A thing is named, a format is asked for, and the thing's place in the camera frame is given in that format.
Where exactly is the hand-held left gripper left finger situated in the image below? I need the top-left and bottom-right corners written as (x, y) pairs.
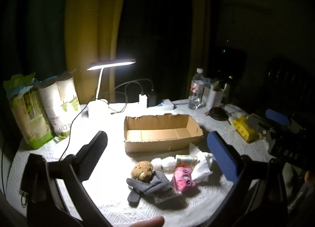
top-left (21, 130), bottom-right (116, 227)

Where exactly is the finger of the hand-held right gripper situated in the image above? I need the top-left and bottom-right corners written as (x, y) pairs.
top-left (247, 114), bottom-right (271, 139)
top-left (266, 109), bottom-right (292, 126)

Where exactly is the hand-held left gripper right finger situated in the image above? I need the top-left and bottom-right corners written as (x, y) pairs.
top-left (197, 131), bottom-right (289, 227)

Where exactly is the white cloth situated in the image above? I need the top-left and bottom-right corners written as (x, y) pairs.
top-left (189, 143), bottom-right (214, 183)

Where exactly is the pink plush toy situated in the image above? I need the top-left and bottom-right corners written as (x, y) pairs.
top-left (171, 167), bottom-right (196, 191)

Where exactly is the cardboard box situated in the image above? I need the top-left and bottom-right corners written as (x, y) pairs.
top-left (124, 114), bottom-right (204, 154)

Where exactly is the grey dotted glove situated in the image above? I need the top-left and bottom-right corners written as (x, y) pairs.
top-left (126, 171), bottom-right (173, 203)

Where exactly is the person's left hand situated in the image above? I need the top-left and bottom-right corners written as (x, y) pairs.
top-left (133, 216), bottom-right (165, 227)

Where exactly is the white paper packet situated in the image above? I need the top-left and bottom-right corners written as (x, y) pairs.
top-left (228, 106), bottom-right (248, 119)

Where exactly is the dark chair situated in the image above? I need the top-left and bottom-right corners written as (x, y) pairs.
top-left (267, 56), bottom-right (315, 116)

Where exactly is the small printed carton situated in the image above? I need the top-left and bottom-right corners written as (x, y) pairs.
top-left (175, 155), bottom-right (198, 169)

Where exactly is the white desk lamp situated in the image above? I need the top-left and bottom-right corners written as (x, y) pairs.
top-left (87, 58), bottom-right (136, 119)

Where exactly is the brown cookie plush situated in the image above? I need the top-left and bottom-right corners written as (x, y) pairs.
top-left (130, 161), bottom-right (154, 182)

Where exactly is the white perforated holder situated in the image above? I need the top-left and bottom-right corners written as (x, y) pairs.
top-left (205, 78), bottom-right (225, 109)

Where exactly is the white fluffy plush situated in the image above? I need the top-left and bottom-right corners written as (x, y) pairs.
top-left (151, 157), bottom-right (177, 174)

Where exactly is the paper cup package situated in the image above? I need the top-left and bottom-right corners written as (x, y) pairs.
top-left (38, 71), bottom-right (82, 144)

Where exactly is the white embossed tablecloth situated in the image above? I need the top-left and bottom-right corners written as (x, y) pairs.
top-left (6, 99), bottom-right (281, 227)

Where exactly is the white charger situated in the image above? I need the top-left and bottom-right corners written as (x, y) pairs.
top-left (138, 93), bottom-right (148, 108)

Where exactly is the clear water bottle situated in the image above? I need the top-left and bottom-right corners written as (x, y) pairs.
top-left (188, 68), bottom-right (206, 110)

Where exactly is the green paper bag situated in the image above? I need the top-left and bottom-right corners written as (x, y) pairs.
top-left (3, 73), bottom-right (56, 150)

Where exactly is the black charger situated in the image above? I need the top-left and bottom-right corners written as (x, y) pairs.
top-left (147, 91), bottom-right (157, 107)

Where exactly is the white power strip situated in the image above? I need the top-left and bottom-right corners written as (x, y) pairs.
top-left (155, 99), bottom-right (176, 110)

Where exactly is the yellow curtain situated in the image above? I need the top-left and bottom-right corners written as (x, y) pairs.
top-left (64, 0), bottom-right (131, 105)

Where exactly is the green curtain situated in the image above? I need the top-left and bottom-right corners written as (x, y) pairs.
top-left (0, 0), bottom-right (72, 99)

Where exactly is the black cable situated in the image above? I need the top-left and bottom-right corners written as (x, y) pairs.
top-left (110, 81), bottom-right (154, 115)
top-left (59, 105), bottom-right (89, 161)

